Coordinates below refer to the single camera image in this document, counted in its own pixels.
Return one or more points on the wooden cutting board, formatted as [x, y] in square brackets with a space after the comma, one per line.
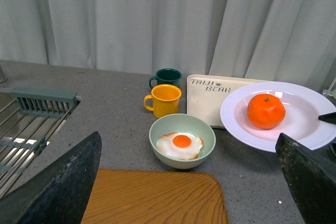
[133, 196]

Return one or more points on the beige bear serving tray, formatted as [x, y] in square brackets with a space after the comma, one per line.
[205, 95]

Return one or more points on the yellow enamel mug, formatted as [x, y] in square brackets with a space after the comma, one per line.
[163, 100]

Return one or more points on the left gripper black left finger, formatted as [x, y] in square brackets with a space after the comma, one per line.
[59, 193]

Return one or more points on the dark green enamel mug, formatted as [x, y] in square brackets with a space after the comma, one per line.
[166, 76]

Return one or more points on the white ribbed deep plate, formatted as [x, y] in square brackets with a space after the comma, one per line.
[303, 107]

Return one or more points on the orange mandarin fruit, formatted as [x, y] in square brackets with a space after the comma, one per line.
[265, 111]

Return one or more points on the grey curtain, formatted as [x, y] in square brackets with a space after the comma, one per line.
[277, 40]

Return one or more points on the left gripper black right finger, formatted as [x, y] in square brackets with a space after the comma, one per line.
[310, 179]

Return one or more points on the green sink drying rack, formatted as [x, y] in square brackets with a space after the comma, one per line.
[30, 116]

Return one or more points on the fake fried egg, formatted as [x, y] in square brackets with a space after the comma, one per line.
[182, 146]

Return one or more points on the light green bowl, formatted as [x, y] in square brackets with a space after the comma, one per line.
[185, 124]

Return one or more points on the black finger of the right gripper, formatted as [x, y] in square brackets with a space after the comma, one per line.
[329, 118]

